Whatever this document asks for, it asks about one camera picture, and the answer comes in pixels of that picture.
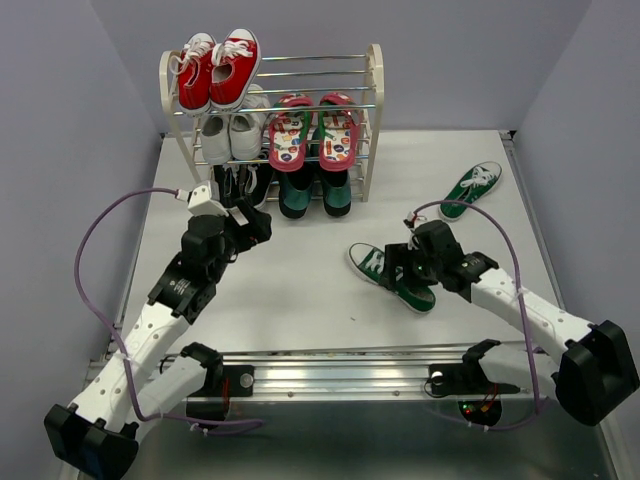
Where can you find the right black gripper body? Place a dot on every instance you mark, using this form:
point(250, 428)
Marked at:
point(417, 267)

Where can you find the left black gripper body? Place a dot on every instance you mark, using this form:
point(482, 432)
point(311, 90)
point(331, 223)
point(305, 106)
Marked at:
point(231, 246)

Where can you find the green canvas sneaker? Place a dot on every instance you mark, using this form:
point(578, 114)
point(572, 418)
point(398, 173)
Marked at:
point(367, 261)
point(476, 183)

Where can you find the pink patterned sandal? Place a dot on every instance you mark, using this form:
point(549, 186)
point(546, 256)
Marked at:
point(288, 132)
point(339, 132)

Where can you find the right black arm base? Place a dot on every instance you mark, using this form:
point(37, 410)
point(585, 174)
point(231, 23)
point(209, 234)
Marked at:
point(481, 405)

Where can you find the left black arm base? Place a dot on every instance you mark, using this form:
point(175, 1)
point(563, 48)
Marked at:
point(210, 405)

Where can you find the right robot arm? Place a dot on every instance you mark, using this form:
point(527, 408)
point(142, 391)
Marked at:
point(587, 368)

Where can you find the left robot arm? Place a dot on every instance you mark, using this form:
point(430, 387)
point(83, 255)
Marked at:
point(100, 431)

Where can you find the right white shoe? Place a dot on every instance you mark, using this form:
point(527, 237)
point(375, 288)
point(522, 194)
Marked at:
point(246, 129)

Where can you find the white shoe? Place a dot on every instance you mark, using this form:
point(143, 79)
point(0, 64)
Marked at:
point(215, 142)
point(246, 129)

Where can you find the left white shoe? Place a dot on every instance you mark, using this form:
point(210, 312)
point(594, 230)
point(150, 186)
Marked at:
point(215, 142)

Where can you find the cream shoe rack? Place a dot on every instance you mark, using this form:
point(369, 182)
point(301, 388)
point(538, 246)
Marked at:
point(360, 76)

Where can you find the right black sneaker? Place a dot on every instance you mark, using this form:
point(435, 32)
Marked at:
point(255, 179)

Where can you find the black sneaker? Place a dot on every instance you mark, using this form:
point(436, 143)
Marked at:
point(255, 179)
point(227, 179)

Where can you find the left black sneaker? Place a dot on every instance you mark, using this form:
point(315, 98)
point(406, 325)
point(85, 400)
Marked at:
point(227, 179)

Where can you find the right red sneaker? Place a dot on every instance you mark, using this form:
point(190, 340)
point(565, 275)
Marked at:
point(235, 63)

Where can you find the red sneaker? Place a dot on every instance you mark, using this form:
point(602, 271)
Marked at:
point(193, 69)
point(235, 63)

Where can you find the left red sneaker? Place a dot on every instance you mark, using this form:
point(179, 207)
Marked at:
point(193, 69)

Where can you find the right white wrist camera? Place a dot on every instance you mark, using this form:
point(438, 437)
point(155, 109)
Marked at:
point(414, 220)

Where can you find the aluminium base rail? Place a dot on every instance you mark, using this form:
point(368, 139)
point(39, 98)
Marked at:
point(342, 375)

